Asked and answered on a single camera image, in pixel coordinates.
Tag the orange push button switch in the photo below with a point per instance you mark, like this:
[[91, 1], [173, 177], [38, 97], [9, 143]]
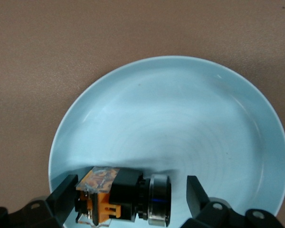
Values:
[[123, 197]]

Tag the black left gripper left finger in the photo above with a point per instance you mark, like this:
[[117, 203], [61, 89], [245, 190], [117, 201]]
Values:
[[61, 197]]

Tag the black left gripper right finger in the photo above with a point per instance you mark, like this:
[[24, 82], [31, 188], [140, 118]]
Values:
[[197, 199]]

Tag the brown table cover cloth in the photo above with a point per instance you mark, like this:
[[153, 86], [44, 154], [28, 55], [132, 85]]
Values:
[[61, 47]]

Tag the light blue round plate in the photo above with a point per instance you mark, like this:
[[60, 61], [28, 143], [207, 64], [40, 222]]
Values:
[[171, 123]]

